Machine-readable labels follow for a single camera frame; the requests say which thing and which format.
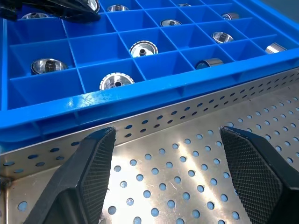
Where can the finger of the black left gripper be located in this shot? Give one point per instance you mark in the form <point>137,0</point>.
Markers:
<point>53,11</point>

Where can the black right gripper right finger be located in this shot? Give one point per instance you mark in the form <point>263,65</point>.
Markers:
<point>264,177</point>

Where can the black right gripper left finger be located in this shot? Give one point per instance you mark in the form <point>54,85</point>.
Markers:
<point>79,182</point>

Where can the metal roller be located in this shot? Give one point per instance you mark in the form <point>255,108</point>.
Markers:
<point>208,63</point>
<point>222,37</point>
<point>183,4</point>
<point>275,48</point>
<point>117,8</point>
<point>49,66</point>
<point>143,49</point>
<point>116,81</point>
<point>230,16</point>
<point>170,22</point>
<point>35,16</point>
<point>93,4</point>

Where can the blue compartment tray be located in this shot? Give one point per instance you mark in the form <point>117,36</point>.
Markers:
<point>105,51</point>

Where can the perforated steel tray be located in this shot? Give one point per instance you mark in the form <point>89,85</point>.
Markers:
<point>177,168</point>

